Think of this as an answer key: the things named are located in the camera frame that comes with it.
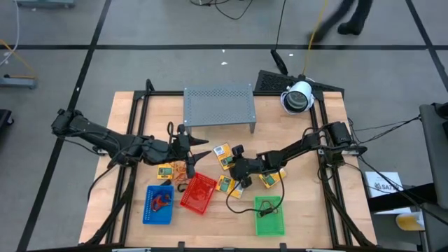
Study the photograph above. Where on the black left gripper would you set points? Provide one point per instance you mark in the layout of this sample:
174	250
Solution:
178	148

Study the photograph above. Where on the yellow Crayola crayon box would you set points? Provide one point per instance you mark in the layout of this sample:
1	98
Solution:
164	171

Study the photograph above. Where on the yellow snack packet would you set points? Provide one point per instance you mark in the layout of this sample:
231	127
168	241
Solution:
271	179
225	183
222	154

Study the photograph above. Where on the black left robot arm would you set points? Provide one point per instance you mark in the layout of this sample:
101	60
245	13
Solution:
101	134

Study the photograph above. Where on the yellow cup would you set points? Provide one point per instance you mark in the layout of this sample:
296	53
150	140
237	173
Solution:
409	222

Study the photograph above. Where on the grey perforated metal riser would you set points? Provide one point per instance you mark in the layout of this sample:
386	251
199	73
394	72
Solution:
218	105

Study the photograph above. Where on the white cardboard box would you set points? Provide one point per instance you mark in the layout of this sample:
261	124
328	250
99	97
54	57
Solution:
379	180

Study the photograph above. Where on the grey cart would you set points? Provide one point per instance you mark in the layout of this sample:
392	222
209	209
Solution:
435	157

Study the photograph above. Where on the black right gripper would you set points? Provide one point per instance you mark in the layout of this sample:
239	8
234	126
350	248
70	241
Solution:
245	168

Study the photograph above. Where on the red plastic slotted basket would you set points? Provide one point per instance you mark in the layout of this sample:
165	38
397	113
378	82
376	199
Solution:
197	196

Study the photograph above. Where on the green plastic slotted basket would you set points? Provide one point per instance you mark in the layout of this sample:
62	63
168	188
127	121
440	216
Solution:
269	227

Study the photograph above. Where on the blue plastic slotted basket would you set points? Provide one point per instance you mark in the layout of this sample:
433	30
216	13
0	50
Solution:
150	215

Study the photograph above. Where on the person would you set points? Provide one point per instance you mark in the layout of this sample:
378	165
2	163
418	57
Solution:
353	17

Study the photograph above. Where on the black aluminium table frame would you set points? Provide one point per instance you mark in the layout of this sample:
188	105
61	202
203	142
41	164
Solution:
164	93

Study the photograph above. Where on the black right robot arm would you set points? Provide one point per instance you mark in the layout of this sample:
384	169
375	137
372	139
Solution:
297	150

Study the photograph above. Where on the black perforated metal panel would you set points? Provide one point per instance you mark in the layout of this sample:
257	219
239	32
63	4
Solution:
273	82

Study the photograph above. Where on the grey floor stand base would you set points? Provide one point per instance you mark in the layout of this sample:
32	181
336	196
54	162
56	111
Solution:
17	82

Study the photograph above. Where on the red rubber band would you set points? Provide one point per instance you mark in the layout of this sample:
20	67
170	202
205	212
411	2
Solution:
157	206

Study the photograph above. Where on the white round camera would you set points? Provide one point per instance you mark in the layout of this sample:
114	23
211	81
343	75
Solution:
297	99

